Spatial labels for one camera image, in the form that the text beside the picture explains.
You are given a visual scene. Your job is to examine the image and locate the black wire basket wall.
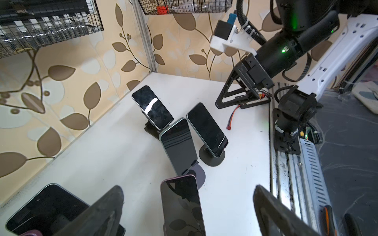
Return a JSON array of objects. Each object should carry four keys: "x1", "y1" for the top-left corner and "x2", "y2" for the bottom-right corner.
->
[
  {"x1": 1, "y1": 0, "x2": 103, "y2": 58},
  {"x1": 138, "y1": 0, "x2": 233, "y2": 15}
]

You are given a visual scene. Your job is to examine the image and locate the silver phone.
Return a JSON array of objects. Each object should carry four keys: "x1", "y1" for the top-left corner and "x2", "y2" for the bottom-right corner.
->
[{"x1": 132, "y1": 86, "x2": 174, "y2": 130}]

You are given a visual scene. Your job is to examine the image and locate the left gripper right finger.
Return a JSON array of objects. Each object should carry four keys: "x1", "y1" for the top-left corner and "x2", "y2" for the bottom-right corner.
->
[{"x1": 253, "y1": 185, "x2": 318, "y2": 236}]

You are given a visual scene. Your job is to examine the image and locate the round black stand front right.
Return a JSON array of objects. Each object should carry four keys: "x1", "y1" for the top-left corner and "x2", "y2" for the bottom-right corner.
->
[{"x1": 198, "y1": 145, "x2": 225, "y2": 167}]

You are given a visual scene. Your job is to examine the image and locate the red black cable with plug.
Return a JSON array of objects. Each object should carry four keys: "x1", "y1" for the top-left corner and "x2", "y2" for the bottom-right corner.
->
[{"x1": 226, "y1": 104, "x2": 241, "y2": 131}]

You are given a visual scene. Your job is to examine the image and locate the black phone front left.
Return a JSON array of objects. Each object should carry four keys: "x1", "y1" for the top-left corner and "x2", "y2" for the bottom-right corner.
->
[{"x1": 160, "y1": 175, "x2": 206, "y2": 236}]

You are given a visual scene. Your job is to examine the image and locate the black charger board with connectors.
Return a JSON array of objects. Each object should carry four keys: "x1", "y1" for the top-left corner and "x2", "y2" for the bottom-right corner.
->
[{"x1": 240, "y1": 90, "x2": 272, "y2": 109}]

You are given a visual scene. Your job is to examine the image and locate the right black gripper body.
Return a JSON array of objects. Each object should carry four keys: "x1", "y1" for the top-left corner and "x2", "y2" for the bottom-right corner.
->
[{"x1": 236, "y1": 54, "x2": 275, "y2": 102}]

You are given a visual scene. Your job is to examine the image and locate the black rectangular stand back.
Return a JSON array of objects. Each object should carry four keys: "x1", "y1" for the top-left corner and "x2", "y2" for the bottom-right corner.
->
[{"x1": 144, "y1": 122, "x2": 162, "y2": 140}]

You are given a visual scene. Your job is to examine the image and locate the green phone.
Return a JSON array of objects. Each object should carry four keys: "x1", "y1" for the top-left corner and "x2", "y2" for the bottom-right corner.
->
[
  {"x1": 187, "y1": 102, "x2": 228, "y2": 157},
  {"x1": 159, "y1": 118, "x2": 197, "y2": 176}
]

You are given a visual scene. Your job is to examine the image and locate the orange black pliers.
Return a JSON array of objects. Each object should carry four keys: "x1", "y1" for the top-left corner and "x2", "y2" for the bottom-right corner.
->
[{"x1": 321, "y1": 205, "x2": 364, "y2": 236}]

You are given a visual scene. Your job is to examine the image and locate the red capped item in basket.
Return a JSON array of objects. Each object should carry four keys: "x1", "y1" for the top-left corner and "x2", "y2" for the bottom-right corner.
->
[{"x1": 156, "y1": 6, "x2": 169, "y2": 15}]

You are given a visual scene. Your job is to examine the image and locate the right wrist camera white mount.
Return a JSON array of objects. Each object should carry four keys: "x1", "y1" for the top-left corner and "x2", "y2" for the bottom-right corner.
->
[{"x1": 210, "y1": 13, "x2": 257, "y2": 56}]

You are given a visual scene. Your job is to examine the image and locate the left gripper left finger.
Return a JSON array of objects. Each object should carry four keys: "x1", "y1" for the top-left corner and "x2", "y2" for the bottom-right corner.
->
[{"x1": 55, "y1": 185, "x2": 124, "y2": 236}]

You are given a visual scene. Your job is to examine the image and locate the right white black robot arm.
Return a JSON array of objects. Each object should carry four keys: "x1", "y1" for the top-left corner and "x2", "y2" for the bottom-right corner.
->
[{"x1": 210, "y1": 1, "x2": 378, "y2": 154}]

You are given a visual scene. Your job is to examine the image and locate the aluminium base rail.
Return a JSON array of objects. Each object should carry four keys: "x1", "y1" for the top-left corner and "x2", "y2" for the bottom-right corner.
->
[{"x1": 269, "y1": 85, "x2": 331, "y2": 236}]

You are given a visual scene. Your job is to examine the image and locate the black wire basket right wall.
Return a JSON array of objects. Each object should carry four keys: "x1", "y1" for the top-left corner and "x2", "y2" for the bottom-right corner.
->
[{"x1": 138, "y1": 0, "x2": 233, "y2": 15}]

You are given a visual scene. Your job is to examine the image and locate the black wire basket back wall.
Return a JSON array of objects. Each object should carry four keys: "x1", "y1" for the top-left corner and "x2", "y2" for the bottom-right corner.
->
[{"x1": 1, "y1": 0, "x2": 103, "y2": 58}]

